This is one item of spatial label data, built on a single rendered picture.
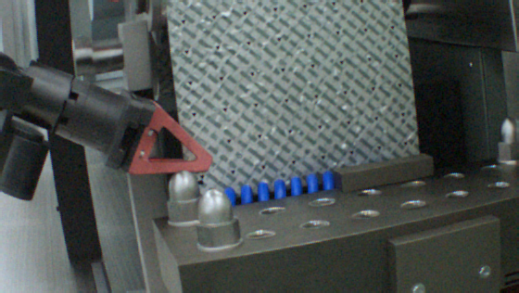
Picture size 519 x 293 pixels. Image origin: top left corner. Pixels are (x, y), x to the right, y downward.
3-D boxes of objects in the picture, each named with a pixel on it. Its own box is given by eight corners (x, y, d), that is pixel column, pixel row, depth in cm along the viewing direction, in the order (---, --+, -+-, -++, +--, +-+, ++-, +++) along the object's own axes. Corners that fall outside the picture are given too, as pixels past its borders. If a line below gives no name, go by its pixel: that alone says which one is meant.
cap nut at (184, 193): (165, 219, 84) (158, 170, 84) (205, 212, 85) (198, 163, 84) (170, 228, 81) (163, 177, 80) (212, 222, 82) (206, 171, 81)
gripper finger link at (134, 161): (200, 202, 88) (107, 165, 85) (188, 188, 94) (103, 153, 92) (229, 133, 87) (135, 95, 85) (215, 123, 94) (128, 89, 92)
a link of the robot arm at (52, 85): (21, 57, 81) (23, 53, 87) (-5, 126, 82) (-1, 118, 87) (83, 82, 83) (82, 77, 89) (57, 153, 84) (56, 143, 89)
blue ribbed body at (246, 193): (204, 223, 90) (199, 187, 90) (413, 185, 95) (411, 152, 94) (210, 232, 87) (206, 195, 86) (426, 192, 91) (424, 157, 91)
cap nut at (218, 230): (194, 243, 76) (185, 188, 75) (238, 235, 76) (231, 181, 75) (201, 255, 72) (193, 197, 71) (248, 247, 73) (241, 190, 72)
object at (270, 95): (191, 218, 91) (167, 24, 87) (419, 177, 95) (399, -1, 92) (192, 219, 90) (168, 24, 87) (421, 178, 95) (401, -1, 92)
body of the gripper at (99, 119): (122, 173, 83) (51, 144, 81) (114, 156, 93) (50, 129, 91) (150, 105, 83) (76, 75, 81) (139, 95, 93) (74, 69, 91)
